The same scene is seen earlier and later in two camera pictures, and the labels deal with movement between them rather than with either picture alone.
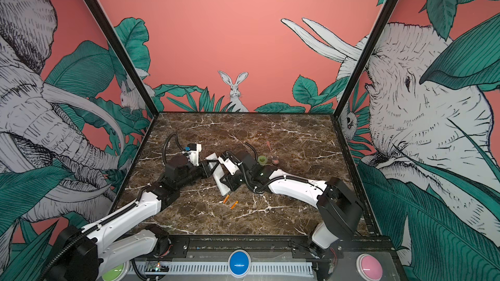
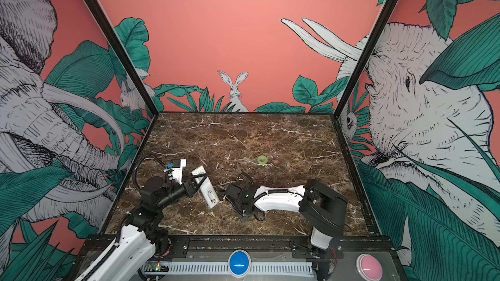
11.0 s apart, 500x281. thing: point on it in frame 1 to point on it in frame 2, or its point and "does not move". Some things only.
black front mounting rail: x=275 y=246 does not move
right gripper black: x=230 y=180 to x=237 y=211
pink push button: x=368 y=268 does not move
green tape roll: x=262 y=160 does not move
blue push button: x=239 y=263 does not move
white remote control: x=218 y=173 to x=208 y=188
